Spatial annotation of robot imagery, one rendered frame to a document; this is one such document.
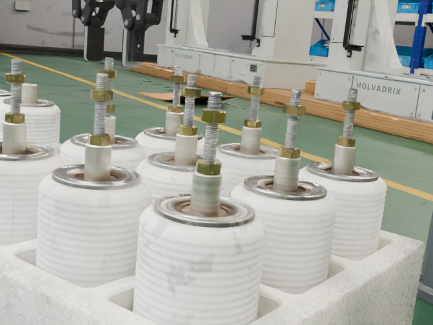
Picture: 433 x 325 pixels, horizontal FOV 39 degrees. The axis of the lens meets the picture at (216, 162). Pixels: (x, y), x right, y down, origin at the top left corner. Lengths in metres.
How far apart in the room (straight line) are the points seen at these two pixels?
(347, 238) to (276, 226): 0.13
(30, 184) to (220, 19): 7.45
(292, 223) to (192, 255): 0.12
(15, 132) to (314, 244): 0.30
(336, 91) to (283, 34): 0.78
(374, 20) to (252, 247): 3.11
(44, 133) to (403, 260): 0.56
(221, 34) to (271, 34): 3.99
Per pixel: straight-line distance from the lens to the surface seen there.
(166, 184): 0.58
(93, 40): 0.71
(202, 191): 0.44
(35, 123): 0.95
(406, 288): 0.69
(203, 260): 0.42
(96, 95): 0.51
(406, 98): 3.08
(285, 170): 0.54
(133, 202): 0.50
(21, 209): 0.59
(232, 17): 8.07
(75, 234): 0.50
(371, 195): 0.63
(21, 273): 0.52
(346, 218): 0.62
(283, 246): 0.52
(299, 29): 4.13
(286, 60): 4.07
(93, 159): 0.52
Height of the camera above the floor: 0.38
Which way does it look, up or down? 12 degrees down
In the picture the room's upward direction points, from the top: 5 degrees clockwise
